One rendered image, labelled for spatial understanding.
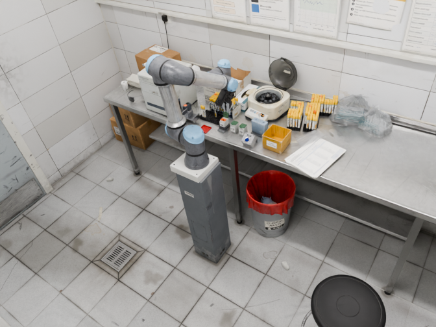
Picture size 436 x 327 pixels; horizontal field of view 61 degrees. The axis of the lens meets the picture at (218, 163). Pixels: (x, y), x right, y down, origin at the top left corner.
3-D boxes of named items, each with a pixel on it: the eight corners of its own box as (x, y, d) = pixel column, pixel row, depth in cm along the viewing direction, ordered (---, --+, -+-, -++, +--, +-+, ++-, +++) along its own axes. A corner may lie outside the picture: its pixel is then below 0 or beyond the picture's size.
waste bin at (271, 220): (238, 229, 293) (234, 192, 263) (261, 199, 314) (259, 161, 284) (281, 250, 276) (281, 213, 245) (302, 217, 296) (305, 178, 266)
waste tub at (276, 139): (261, 148, 230) (261, 135, 223) (272, 135, 237) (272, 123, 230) (281, 154, 223) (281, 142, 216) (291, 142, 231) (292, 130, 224)
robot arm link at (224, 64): (213, 62, 219) (223, 56, 223) (215, 78, 226) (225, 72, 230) (222, 66, 214) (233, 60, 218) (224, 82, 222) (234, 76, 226)
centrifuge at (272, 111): (240, 115, 256) (239, 100, 248) (266, 96, 271) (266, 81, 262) (267, 128, 243) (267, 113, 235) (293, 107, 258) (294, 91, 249)
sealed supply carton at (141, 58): (139, 74, 313) (133, 54, 301) (159, 63, 325) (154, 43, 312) (163, 84, 297) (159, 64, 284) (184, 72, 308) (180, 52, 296)
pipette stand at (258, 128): (250, 133, 241) (250, 121, 234) (256, 128, 245) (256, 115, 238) (263, 139, 236) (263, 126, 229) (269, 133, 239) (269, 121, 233)
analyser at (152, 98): (146, 109, 274) (135, 72, 254) (169, 91, 289) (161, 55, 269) (178, 120, 260) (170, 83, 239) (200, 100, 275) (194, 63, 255)
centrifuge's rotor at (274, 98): (252, 105, 255) (252, 96, 250) (266, 95, 262) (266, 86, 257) (270, 113, 246) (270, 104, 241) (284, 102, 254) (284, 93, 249)
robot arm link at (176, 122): (181, 149, 215) (157, 66, 178) (166, 139, 224) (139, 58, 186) (196, 138, 221) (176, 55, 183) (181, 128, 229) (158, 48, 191)
